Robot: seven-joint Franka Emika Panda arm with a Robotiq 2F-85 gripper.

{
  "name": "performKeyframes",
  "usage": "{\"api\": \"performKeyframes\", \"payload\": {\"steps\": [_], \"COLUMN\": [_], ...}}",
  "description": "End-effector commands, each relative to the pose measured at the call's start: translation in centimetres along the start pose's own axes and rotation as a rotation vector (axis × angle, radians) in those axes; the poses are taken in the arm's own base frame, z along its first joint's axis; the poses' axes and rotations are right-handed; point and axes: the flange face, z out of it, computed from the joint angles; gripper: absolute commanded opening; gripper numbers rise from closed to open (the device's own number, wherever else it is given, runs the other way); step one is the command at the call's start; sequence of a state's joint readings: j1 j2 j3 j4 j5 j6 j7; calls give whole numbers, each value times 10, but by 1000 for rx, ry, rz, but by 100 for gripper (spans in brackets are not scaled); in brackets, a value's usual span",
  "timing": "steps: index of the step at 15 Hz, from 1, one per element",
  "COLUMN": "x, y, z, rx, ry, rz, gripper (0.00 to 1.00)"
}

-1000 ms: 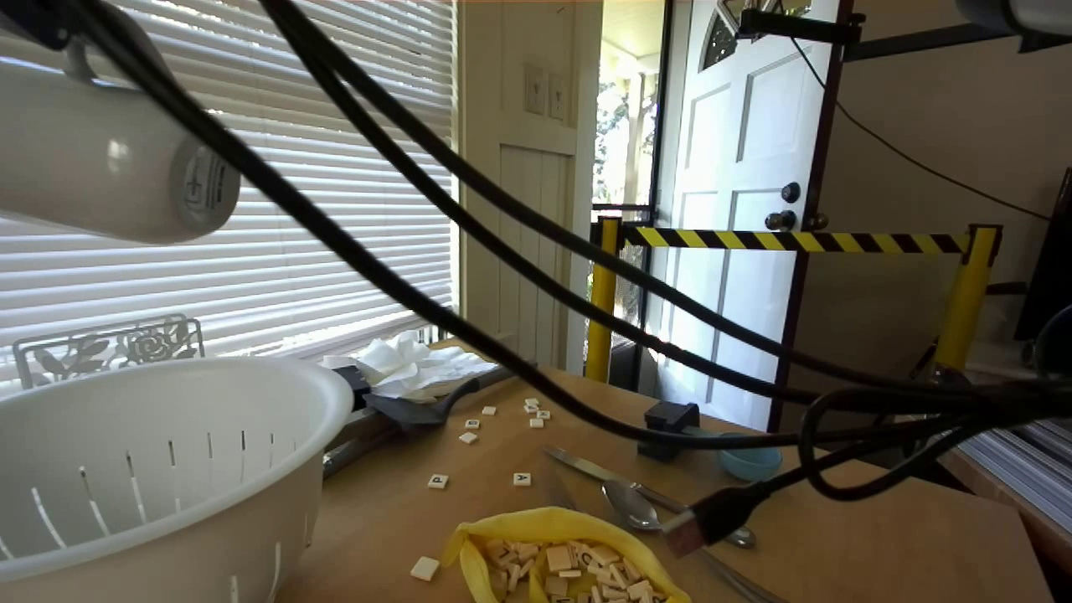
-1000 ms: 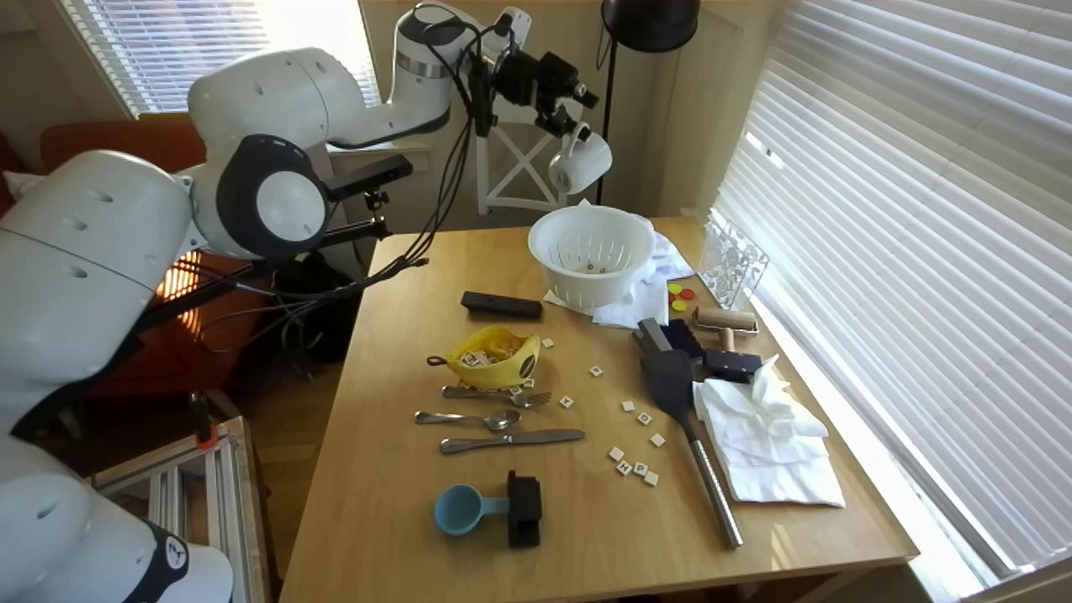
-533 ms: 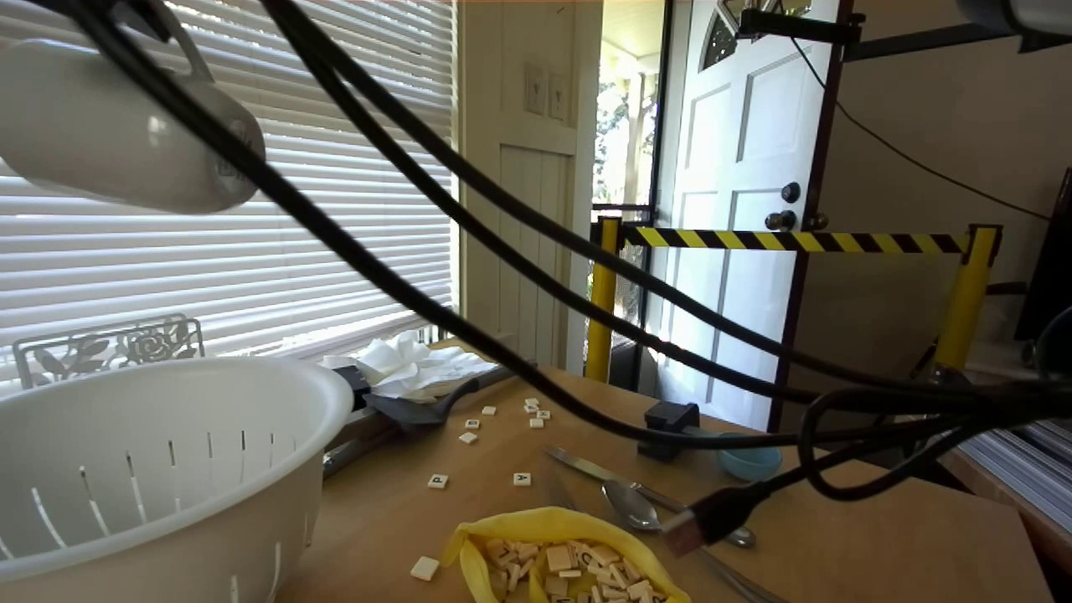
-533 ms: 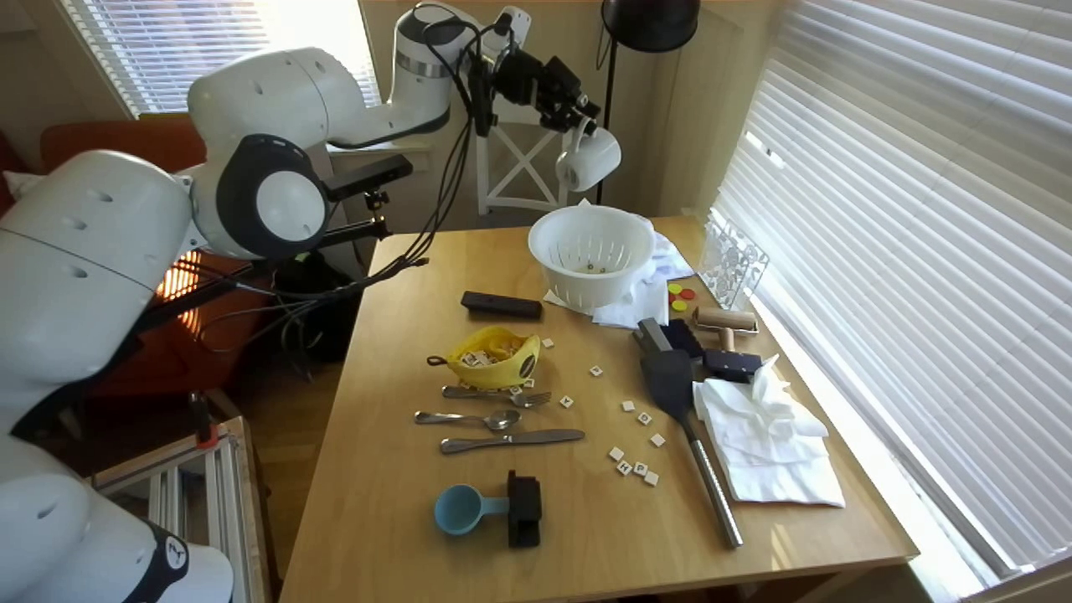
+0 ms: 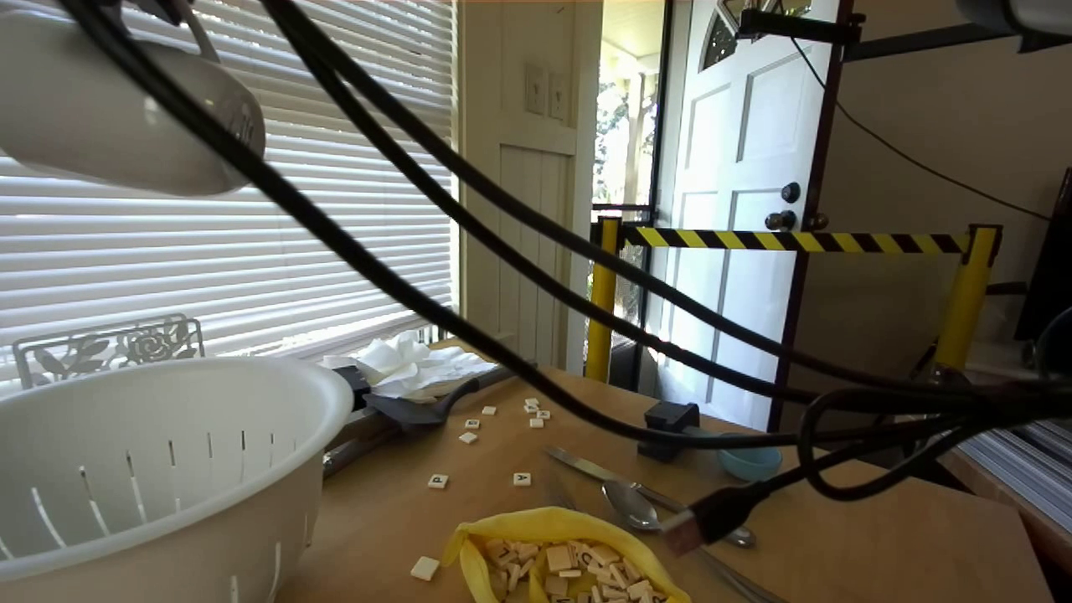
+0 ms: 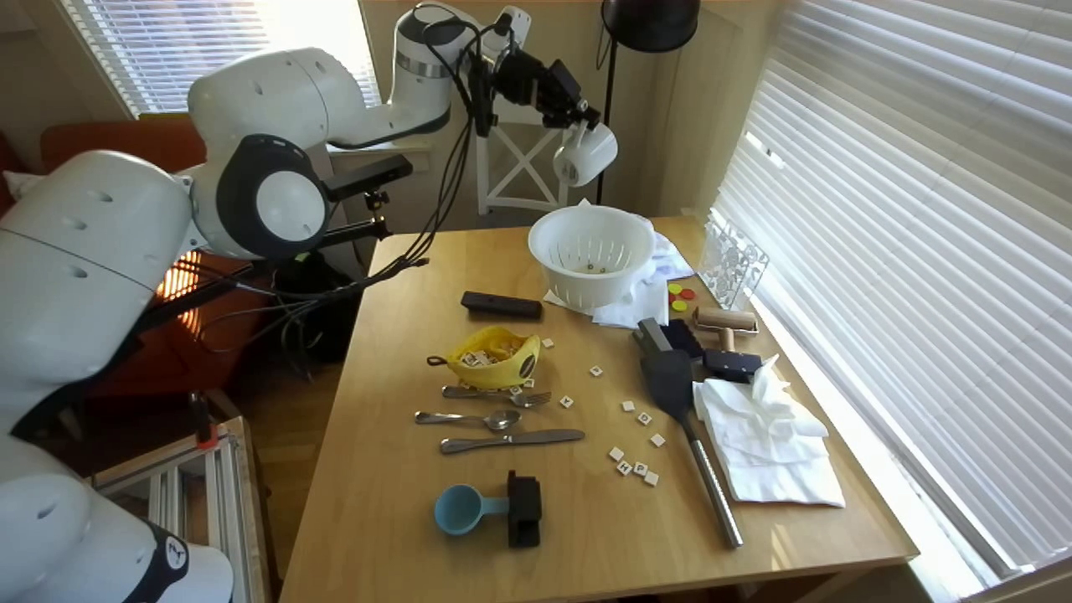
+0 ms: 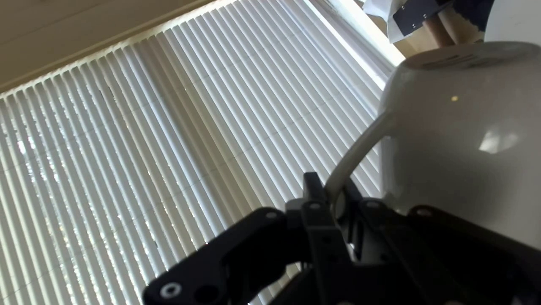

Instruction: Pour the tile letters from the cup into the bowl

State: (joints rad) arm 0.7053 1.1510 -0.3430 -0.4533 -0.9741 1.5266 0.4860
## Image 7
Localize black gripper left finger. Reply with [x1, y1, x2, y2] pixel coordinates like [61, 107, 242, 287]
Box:
[142, 172, 353, 305]

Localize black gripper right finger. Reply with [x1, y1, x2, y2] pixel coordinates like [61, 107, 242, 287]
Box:
[336, 180, 541, 305]

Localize white ceramic mug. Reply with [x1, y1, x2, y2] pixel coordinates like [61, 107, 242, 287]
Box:
[324, 39, 541, 251]

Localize wide white window blinds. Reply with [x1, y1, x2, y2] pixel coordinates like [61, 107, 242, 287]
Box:
[0, 0, 409, 305]

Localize black flat kitchen tool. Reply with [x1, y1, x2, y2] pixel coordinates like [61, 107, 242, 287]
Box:
[390, 0, 455, 38]

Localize white paper towel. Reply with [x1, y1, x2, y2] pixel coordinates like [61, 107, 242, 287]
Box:
[360, 0, 409, 22]

